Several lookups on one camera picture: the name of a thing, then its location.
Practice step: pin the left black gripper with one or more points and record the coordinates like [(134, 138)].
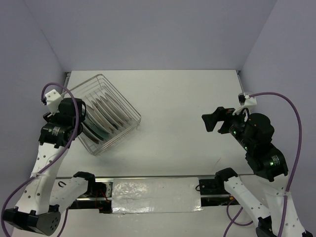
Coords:
[(49, 117)]

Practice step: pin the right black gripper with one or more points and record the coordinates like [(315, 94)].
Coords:
[(210, 119)]

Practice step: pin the red teal floral plate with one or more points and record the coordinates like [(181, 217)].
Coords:
[(89, 134)]

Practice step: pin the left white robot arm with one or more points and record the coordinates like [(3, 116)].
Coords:
[(38, 210)]

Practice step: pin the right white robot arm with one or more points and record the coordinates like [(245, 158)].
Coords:
[(279, 217)]

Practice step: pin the white plate in rack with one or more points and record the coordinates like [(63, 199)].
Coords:
[(102, 120)]

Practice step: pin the teal green plate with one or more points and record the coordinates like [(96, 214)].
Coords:
[(94, 128)]

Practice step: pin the silver foil sheet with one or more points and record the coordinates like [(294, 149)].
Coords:
[(155, 195)]

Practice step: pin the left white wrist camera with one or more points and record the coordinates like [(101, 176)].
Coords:
[(52, 99)]

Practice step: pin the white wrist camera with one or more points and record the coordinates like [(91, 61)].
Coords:
[(246, 102), (52, 99)]

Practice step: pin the wire dish rack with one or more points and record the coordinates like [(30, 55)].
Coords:
[(92, 89)]

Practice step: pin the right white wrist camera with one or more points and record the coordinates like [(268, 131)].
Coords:
[(246, 102)]

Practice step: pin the metal base rail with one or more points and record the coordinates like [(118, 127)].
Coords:
[(101, 198)]

